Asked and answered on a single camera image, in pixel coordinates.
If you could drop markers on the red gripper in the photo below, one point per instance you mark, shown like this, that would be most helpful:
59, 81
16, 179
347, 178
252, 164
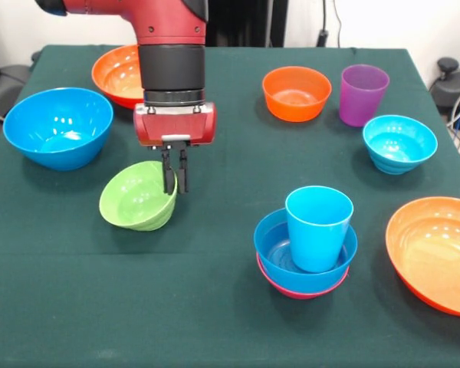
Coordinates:
174, 126

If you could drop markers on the green ribbed bowl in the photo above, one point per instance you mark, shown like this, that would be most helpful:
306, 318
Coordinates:
138, 203

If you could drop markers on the medium blue bowl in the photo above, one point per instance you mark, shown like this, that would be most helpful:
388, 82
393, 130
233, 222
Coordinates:
272, 260

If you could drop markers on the pink bowl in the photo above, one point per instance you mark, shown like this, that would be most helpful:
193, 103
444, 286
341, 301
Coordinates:
276, 287

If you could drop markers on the blue cup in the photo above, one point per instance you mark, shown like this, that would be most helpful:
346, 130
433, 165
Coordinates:
318, 237

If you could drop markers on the purple cup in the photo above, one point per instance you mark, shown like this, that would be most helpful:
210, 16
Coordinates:
362, 99

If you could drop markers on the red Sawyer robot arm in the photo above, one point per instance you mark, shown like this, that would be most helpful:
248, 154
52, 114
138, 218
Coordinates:
172, 65

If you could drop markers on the large orange bowl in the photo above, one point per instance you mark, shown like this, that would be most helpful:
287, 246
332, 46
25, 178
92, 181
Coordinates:
115, 76
433, 253

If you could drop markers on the dark green tablecloth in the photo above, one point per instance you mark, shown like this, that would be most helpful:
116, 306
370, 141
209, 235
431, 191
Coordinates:
138, 287

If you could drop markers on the large blue bowl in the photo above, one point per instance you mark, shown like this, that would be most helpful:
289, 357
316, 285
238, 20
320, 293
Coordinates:
57, 126

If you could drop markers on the small orange bowl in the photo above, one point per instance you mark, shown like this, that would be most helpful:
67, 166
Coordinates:
297, 96

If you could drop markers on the light blue ribbed bowl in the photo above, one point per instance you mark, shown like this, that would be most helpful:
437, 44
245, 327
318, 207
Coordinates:
399, 149

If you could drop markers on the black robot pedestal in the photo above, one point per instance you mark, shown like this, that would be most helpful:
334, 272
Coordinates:
245, 23

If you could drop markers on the dark grey pedestal foot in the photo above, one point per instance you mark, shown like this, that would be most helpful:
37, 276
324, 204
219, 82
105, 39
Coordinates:
456, 88

